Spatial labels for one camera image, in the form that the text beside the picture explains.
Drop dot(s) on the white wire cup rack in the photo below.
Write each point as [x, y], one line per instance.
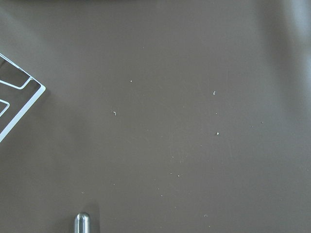
[18, 93]

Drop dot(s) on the steel muddler black tip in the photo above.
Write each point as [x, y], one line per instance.
[82, 223]

